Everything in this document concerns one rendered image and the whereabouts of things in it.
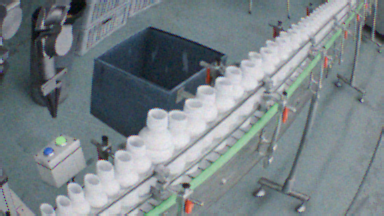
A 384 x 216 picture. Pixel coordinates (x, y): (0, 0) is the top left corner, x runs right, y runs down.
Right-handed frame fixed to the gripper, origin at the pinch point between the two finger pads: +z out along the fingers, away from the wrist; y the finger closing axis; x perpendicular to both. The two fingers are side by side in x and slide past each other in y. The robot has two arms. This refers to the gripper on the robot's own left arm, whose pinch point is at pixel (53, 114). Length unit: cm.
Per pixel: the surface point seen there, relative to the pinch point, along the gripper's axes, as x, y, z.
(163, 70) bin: 37, 87, 27
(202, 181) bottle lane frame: -16.2, 28.2, 26.9
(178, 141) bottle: -18.0, 20.7, 12.7
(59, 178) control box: -3.2, -7.3, 12.5
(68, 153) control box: -3.3, -0.8, 8.7
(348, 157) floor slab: -3, 208, 125
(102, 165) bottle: -15.2, -0.5, 8.8
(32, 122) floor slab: 161, 96, 65
